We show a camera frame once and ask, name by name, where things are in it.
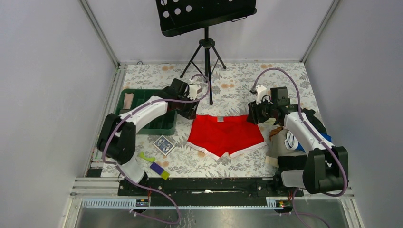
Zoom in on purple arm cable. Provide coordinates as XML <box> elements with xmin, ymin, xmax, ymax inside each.
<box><xmin>101</xmin><ymin>73</ymin><xmax>211</xmax><ymax>226</ymax></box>
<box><xmin>250</xmin><ymin>67</ymin><xmax>349</xmax><ymax>228</ymax></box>

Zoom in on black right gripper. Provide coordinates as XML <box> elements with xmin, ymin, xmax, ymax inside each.
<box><xmin>246</xmin><ymin>96</ymin><xmax>277</xmax><ymax>125</ymax></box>

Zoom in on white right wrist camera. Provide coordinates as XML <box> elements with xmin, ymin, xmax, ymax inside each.
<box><xmin>250</xmin><ymin>85</ymin><xmax>267</xmax><ymax>105</ymax></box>

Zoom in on beige grey garment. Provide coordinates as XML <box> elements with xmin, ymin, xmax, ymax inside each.
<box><xmin>265</xmin><ymin>129</ymin><xmax>306</xmax><ymax>168</ymax></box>

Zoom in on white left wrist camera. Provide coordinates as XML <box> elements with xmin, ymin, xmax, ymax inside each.
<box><xmin>188</xmin><ymin>84</ymin><xmax>202</xmax><ymax>100</ymax></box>

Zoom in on green plastic divided tray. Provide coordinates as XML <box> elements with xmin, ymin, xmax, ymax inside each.
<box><xmin>115</xmin><ymin>88</ymin><xmax>177</xmax><ymax>135</ymax></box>

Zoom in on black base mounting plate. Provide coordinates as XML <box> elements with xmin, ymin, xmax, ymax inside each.
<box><xmin>117</xmin><ymin>177</ymin><xmax>294</xmax><ymax>207</ymax></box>

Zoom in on red underwear white trim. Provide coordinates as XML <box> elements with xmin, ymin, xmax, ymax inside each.
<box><xmin>187</xmin><ymin>115</ymin><xmax>267</xmax><ymax>160</ymax></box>

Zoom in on lime green plastic piece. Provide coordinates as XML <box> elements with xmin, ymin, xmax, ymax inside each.
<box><xmin>138</xmin><ymin>152</ymin><xmax>155</xmax><ymax>163</ymax></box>

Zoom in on purple and green block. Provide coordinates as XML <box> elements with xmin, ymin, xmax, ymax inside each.
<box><xmin>150</xmin><ymin>162</ymin><xmax>170</xmax><ymax>180</ymax></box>

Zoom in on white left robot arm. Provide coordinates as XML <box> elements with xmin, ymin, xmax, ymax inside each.
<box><xmin>96</xmin><ymin>79</ymin><xmax>202</xmax><ymax>195</ymax></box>

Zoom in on blue playing card box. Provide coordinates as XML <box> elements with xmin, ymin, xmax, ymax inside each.
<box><xmin>153</xmin><ymin>135</ymin><xmax>175</xmax><ymax>156</ymax></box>

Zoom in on black mesh garment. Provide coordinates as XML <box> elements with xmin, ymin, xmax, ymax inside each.
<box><xmin>302</xmin><ymin>108</ymin><xmax>327</xmax><ymax>134</ymax></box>

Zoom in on floral patterned table mat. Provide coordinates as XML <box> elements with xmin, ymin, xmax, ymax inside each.
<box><xmin>123</xmin><ymin>63</ymin><xmax>321</xmax><ymax>178</ymax></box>

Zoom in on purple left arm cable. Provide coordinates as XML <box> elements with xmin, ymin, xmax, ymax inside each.
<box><xmin>101</xmin><ymin>73</ymin><xmax>211</xmax><ymax>226</ymax></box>

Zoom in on pink rolled cloth in tray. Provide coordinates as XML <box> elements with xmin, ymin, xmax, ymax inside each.
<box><xmin>123</xmin><ymin>93</ymin><xmax>134</xmax><ymax>110</ymax></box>

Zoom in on brown garment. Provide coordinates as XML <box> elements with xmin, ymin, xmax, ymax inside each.
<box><xmin>269</xmin><ymin>127</ymin><xmax>283</xmax><ymax>141</ymax></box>

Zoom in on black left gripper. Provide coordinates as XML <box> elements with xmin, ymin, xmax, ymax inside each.
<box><xmin>175</xmin><ymin>93</ymin><xmax>199</xmax><ymax>120</ymax></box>

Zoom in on black music stand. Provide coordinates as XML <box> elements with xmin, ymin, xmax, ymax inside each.
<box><xmin>155</xmin><ymin>0</ymin><xmax>257</xmax><ymax>86</ymax></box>

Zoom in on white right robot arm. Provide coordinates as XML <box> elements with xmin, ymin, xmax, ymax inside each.
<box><xmin>247</xmin><ymin>85</ymin><xmax>348</xmax><ymax>196</ymax></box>

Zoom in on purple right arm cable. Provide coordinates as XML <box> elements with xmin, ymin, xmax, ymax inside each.
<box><xmin>250</xmin><ymin>67</ymin><xmax>349</xmax><ymax>228</ymax></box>

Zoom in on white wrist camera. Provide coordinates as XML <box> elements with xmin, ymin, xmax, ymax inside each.
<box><xmin>250</xmin><ymin>85</ymin><xmax>267</xmax><ymax>105</ymax></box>
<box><xmin>188</xmin><ymin>84</ymin><xmax>202</xmax><ymax>100</ymax></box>

